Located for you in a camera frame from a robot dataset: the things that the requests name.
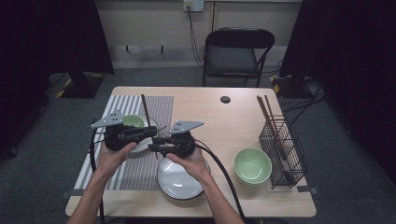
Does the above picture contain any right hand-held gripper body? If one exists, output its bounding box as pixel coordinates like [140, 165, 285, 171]
[162, 120, 205, 160]

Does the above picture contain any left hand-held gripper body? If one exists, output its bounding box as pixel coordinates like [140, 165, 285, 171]
[90, 110, 139, 152]

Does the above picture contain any grey striped placemat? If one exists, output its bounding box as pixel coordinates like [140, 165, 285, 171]
[74, 94, 175, 191]

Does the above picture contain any grey tape piece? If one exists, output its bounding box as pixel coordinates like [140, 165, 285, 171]
[60, 189, 85, 200]
[296, 186, 319, 195]

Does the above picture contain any black stand base striped tape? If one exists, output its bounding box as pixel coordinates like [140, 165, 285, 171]
[270, 74, 316, 100]
[55, 72, 106, 100]

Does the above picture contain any dark curtain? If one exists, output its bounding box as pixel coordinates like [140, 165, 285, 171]
[0, 0, 115, 160]
[278, 0, 396, 185]

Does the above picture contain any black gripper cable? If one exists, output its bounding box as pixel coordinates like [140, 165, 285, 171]
[89, 118, 106, 224]
[194, 139, 247, 223]

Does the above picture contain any person's right hand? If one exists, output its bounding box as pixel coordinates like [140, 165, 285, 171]
[166, 147, 210, 181]

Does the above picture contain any black wire rack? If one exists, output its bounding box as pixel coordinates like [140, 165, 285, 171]
[259, 115, 309, 190]

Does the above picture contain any black folding chair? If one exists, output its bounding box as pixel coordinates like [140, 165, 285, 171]
[202, 27, 276, 89]

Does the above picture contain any black floor cable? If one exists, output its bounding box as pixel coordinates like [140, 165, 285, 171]
[281, 90, 326, 129]

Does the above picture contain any person's left hand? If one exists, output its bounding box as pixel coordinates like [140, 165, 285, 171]
[97, 142, 138, 178]

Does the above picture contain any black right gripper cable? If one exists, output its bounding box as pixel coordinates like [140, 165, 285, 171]
[194, 139, 247, 223]

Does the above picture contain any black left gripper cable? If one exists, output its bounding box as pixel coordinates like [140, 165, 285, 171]
[89, 118, 106, 224]

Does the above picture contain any green ceramic bowl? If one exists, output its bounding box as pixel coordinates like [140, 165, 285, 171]
[233, 147, 273, 185]
[121, 114, 147, 129]

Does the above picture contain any black wall socket cable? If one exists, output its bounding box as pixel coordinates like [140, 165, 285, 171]
[186, 6, 205, 69]

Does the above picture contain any white plate black rim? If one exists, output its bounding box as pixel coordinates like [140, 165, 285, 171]
[156, 157, 212, 201]
[124, 115, 160, 153]

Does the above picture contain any white wall socket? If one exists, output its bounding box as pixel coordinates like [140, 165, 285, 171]
[182, 0, 205, 13]

